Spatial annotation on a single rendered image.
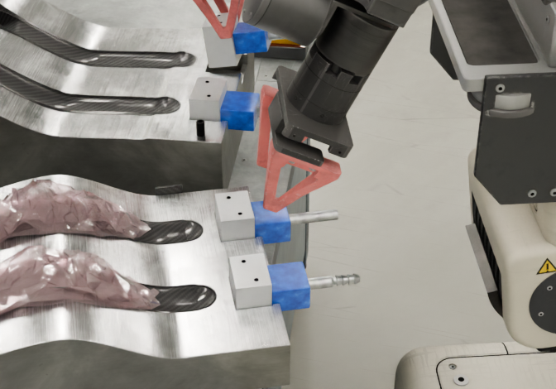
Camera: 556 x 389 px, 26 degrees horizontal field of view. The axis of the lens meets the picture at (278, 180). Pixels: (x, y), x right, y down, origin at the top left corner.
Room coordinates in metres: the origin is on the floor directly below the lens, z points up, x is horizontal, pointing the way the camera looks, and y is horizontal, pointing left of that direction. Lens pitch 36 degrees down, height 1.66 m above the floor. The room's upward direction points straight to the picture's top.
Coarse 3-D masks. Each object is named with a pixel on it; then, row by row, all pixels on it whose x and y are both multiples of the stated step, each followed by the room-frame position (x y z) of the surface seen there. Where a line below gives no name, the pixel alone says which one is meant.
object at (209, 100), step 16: (208, 80) 1.22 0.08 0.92; (224, 80) 1.22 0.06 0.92; (192, 96) 1.18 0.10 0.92; (208, 96) 1.19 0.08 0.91; (224, 96) 1.20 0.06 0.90; (240, 96) 1.20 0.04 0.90; (256, 96) 1.20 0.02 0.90; (192, 112) 1.18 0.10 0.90; (208, 112) 1.17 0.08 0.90; (224, 112) 1.17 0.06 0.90; (240, 112) 1.17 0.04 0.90; (256, 112) 1.19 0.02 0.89; (240, 128) 1.17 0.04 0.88
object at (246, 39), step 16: (224, 16) 1.33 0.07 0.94; (208, 32) 1.29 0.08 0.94; (240, 32) 1.29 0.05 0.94; (256, 32) 1.29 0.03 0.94; (208, 48) 1.29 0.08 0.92; (224, 48) 1.29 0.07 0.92; (240, 48) 1.29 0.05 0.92; (256, 48) 1.28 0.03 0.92; (208, 64) 1.29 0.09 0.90; (224, 64) 1.28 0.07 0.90
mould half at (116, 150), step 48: (0, 0) 1.39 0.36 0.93; (0, 48) 1.28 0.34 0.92; (96, 48) 1.35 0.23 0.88; (144, 48) 1.35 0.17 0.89; (192, 48) 1.34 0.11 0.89; (0, 96) 1.19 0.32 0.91; (144, 96) 1.23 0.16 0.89; (0, 144) 1.16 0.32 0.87; (48, 144) 1.15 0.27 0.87; (96, 144) 1.15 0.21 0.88; (144, 144) 1.14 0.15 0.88; (192, 144) 1.13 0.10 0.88; (144, 192) 1.14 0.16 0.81
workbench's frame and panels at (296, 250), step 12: (300, 180) 1.83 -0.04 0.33; (300, 204) 1.83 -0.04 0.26; (300, 228) 1.84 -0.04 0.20; (300, 240) 1.84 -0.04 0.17; (276, 252) 1.07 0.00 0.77; (288, 252) 1.63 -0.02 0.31; (300, 252) 1.84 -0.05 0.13; (288, 312) 1.64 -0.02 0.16; (288, 324) 1.64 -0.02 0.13; (288, 336) 1.64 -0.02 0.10
